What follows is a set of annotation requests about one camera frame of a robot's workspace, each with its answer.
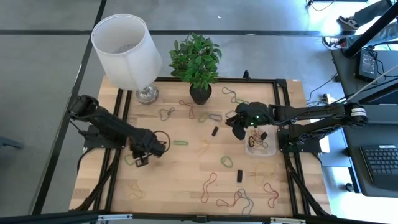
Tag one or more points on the black camera gantry bar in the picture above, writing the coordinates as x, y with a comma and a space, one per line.
46, 219

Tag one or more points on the long blue rubber band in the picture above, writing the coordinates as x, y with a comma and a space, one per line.
265, 145

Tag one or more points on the dark rubber band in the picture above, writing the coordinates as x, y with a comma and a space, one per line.
251, 142

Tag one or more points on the black power adapter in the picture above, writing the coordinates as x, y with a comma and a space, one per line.
367, 65

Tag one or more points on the large yellow rubber band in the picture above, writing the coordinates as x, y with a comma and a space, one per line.
256, 175

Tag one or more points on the white shade table lamp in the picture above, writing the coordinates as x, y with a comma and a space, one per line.
124, 53

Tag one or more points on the person's leg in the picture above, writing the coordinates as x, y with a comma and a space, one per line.
353, 40
370, 12

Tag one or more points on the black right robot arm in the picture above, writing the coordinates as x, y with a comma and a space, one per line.
311, 113

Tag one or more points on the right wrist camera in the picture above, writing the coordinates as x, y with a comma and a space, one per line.
238, 132

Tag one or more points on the black caster wheel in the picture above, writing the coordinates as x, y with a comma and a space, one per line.
349, 187

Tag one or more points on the grey chair base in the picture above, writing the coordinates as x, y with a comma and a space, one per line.
9, 143

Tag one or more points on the black diagonal pole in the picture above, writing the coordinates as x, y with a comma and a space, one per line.
370, 31

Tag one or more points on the green potted plant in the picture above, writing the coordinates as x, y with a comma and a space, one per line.
196, 62

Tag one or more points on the clear plastic bin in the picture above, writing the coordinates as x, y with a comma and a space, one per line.
270, 149

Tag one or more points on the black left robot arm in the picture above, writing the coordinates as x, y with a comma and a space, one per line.
109, 124

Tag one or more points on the grey rubber band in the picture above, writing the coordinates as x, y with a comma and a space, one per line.
168, 112

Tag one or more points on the dark grey desk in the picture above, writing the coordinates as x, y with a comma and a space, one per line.
367, 130

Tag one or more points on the thick black rubber band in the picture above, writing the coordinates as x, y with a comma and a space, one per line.
239, 176
214, 131

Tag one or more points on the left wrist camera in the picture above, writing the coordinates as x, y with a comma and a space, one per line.
141, 161

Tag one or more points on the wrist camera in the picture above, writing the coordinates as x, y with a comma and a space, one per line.
238, 132
141, 161

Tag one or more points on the long red rubber band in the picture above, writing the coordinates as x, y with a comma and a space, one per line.
206, 186
217, 203

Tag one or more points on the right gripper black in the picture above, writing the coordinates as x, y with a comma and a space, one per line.
242, 115

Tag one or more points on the olive green rubber band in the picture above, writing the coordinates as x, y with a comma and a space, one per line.
199, 118

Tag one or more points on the black keyboard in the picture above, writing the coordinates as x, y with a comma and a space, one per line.
384, 161

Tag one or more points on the white paper sheet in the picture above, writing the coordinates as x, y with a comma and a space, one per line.
324, 146

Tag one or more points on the long grey-green rubber band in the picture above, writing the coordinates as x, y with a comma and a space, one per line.
222, 90

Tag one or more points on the long grey-blue rubber band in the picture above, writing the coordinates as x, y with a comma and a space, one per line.
251, 205

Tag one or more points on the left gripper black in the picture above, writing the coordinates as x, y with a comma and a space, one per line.
152, 144

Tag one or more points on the person's shoe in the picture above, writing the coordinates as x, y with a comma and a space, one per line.
348, 22
332, 43

